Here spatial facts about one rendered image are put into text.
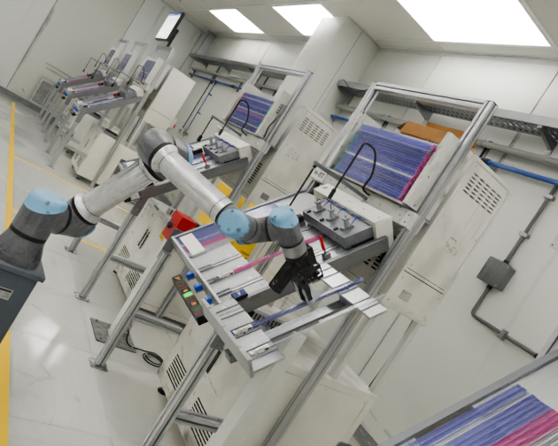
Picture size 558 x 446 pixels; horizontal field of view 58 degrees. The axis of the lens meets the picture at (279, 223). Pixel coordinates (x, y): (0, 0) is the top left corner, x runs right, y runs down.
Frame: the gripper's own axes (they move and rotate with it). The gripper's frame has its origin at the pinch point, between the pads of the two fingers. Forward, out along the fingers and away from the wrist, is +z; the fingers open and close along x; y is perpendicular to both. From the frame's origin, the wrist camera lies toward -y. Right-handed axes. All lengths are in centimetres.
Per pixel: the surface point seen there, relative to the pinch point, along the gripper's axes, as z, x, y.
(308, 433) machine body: 82, 18, -12
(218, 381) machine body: 51, 42, -34
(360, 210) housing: 7, 36, 49
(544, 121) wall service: 57, 79, 220
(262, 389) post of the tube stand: 18.8, -2.8, -25.0
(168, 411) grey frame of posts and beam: 26, 20, -54
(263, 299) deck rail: 8.3, 22.3, -6.9
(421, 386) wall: 177, 62, 78
